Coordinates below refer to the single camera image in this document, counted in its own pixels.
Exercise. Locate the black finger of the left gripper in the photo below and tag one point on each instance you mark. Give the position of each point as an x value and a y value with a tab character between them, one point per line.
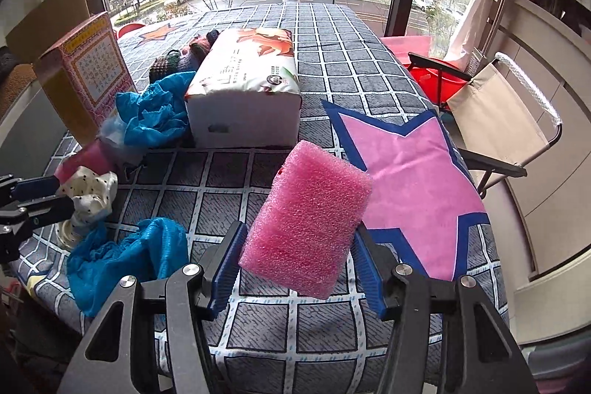
45	211

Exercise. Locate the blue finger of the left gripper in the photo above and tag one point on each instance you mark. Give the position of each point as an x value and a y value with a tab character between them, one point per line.
35	188

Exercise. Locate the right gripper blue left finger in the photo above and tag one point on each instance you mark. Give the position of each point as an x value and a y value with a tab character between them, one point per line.
222	271

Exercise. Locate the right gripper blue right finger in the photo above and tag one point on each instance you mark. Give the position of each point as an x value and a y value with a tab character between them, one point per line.
374	264

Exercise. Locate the white polka dot scrunchie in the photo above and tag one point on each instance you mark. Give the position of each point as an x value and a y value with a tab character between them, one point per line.
92	196

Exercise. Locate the blue cloth front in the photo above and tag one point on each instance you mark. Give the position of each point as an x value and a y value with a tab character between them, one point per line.
94	267

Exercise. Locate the blue cloth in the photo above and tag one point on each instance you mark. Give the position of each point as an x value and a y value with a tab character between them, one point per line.
94	267
152	119

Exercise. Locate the pink foam block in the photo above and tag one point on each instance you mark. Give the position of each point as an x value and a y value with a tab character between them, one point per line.
95	156
301	236

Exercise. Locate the dark knitted soft items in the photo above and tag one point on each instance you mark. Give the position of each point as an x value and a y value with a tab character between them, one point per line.
188	58

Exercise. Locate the red yellow cardboard box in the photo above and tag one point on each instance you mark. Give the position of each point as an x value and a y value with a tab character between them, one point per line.
81	74

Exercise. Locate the brown cardboard sheet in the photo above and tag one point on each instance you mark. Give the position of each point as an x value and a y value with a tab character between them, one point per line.
44	26

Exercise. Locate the red plastic stool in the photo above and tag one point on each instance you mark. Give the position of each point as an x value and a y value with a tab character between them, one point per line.
438	79

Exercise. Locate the beige folding chair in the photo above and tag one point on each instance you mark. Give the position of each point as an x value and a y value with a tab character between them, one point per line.
500	135

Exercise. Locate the white tissue pack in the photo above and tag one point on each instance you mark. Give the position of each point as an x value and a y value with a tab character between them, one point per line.
245	93

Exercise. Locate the red round chair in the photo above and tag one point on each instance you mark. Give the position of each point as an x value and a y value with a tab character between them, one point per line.
130	27

